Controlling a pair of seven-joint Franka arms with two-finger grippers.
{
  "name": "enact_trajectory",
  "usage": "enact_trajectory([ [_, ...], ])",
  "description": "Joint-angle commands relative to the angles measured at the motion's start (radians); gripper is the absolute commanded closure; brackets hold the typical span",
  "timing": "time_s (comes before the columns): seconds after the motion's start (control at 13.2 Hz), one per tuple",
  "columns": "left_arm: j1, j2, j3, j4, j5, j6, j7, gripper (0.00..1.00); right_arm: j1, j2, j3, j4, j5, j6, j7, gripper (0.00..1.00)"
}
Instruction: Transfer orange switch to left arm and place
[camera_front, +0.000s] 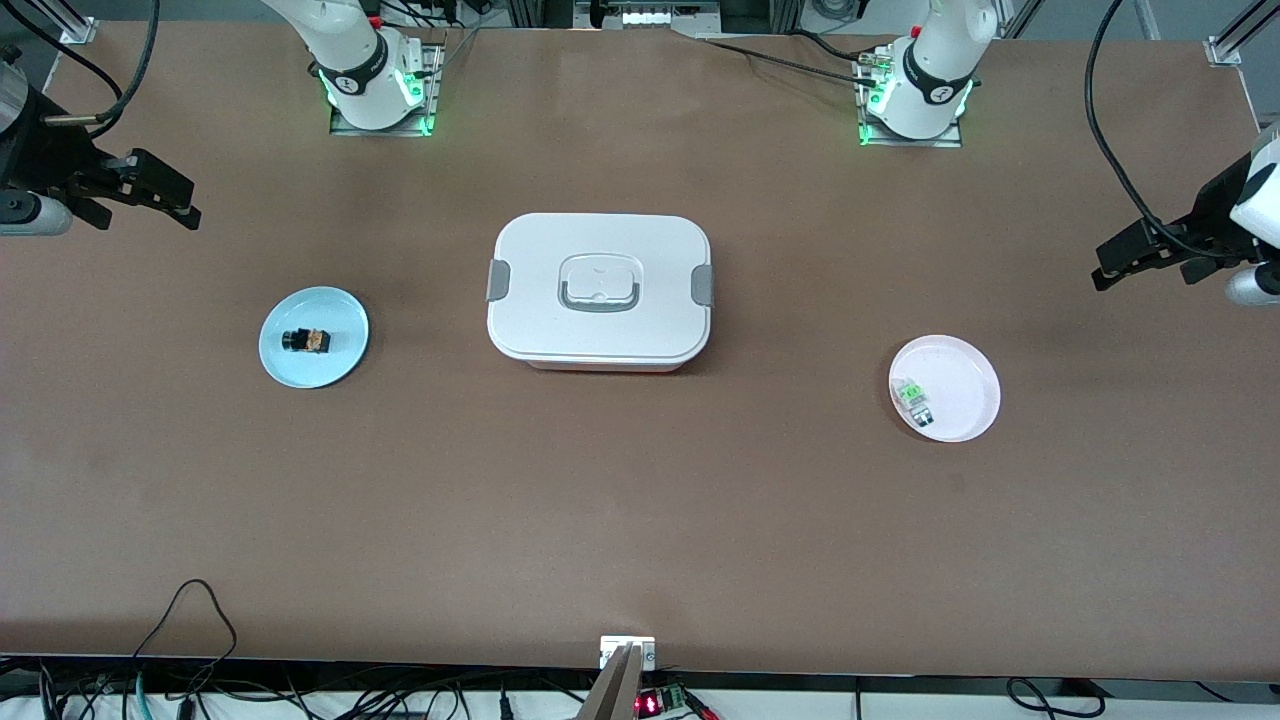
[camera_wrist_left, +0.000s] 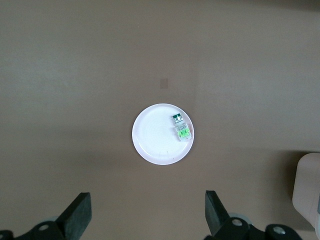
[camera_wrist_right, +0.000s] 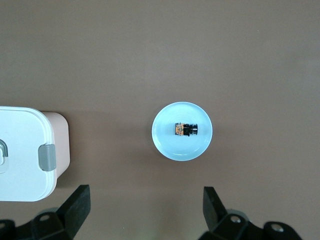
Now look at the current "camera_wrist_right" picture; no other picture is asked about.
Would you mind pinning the orange and black switch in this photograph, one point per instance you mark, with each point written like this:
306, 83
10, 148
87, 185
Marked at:
180, 129

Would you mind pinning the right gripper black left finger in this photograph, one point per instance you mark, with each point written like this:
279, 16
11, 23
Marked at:
77, 210

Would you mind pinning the light blue round plate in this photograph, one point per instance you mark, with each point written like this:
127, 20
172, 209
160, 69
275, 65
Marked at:
172, 147

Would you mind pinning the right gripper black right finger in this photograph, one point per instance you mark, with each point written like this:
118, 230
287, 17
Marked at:
215, 212

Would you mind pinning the white lidded lunch box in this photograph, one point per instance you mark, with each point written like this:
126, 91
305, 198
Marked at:
22, 150

